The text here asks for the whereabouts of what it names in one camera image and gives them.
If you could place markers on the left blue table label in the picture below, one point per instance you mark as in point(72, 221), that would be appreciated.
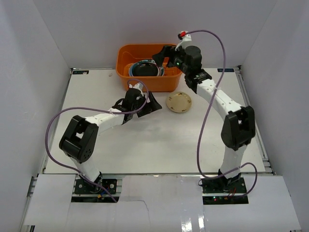
point(80, 72)

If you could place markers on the right blue table label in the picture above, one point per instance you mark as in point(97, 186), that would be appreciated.
point(227, 70)

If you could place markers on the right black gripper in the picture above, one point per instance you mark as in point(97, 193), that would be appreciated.
point(167, 51)

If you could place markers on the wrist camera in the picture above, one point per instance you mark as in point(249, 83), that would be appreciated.
point(185, 40)
point(138, 86)

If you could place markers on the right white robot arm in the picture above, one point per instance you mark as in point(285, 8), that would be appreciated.
point(238, 121)

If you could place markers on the green rimmed white plate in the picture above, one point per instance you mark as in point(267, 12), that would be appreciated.
point(160, 69)

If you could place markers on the orange plastic bin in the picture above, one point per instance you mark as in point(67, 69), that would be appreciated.
point(132, 53)

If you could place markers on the blue table label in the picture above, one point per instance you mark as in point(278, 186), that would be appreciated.
point(80, 72)
point(227, 70)

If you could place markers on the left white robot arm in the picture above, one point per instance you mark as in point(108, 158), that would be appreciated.
point(79, 139)

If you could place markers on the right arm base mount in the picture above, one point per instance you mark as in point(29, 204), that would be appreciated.
point(215, 193)

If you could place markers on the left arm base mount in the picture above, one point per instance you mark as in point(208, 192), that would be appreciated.
point(82, 187)

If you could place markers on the black plate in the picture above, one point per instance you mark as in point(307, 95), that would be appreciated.
point(145, 69)

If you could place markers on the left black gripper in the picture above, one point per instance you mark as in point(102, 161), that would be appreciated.
point(145, 108)

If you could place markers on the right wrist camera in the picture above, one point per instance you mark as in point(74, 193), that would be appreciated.
point(185, 40)

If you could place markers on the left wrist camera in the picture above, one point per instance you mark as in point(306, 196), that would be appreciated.
point(138, 86)

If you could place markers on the beige small plate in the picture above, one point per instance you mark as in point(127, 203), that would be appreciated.
point(178, 102)

